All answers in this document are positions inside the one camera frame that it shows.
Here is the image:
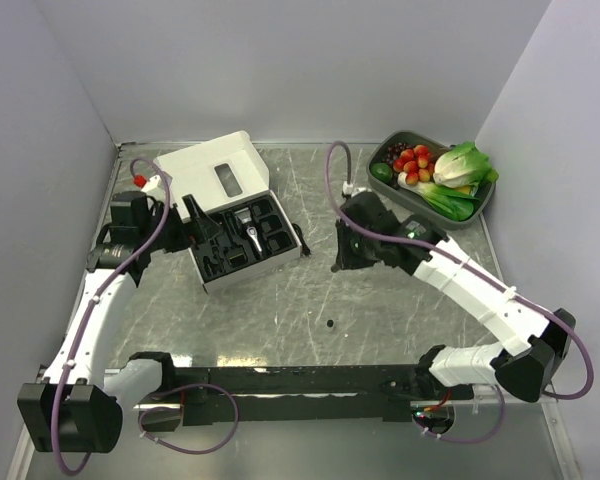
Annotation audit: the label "black power cord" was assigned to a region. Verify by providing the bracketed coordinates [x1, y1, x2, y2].
[290, 223, 314, 259]

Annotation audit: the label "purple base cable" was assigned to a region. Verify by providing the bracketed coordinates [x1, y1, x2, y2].
[137, 382, 240, 455]
[413, 384, 508, 445]

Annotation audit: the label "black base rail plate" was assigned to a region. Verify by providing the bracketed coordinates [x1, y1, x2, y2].
[139, 364, 474, 426]

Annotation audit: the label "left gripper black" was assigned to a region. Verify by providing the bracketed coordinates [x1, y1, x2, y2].
[139, 194, 222, 253]

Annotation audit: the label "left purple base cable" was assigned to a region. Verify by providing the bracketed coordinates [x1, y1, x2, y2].
[137, 382, 240, 455]

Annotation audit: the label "green white cabbage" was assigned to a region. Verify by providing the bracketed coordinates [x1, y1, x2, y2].
[433, 142, 499, 188]

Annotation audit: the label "black silver hair trimmer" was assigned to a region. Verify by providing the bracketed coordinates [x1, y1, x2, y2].
[234, 207, 264, 260]

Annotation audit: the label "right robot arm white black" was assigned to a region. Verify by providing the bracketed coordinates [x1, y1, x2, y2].
[335, 191, 575, 402]

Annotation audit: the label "dark grey food tray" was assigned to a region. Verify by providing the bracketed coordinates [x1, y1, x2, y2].
[367, 131, 499, 230]

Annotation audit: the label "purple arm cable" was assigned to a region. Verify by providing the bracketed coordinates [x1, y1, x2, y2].
[52, 157, 172, 476]
[325, 141, 595, 400]

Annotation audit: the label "white box with black tray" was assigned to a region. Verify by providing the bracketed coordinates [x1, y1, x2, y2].
[155, 131, 302, 293]

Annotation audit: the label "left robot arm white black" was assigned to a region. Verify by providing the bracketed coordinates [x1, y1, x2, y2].
[17, 191, 194, 454]

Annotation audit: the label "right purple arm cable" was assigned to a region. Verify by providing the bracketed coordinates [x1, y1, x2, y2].
[325, 141, 595, 400]

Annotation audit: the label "bok choy vegetable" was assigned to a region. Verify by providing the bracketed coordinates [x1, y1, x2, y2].
[397, 173, 478, 222]

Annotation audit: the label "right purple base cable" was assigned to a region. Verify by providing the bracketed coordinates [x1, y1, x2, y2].
[413, 384, 508, 445]

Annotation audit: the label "red strawberries cluster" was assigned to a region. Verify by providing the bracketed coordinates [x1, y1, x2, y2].
[392, 144, 435, 186]

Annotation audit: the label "green avocado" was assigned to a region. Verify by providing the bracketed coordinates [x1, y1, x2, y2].
[370, 162, 393, 184]

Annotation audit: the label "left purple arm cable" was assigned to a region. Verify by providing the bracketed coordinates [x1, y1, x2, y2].
[52, 157, 172, 476]

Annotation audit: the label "dark purple grapes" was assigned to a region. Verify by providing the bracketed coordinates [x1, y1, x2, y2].
[383, 142, 411, 167]

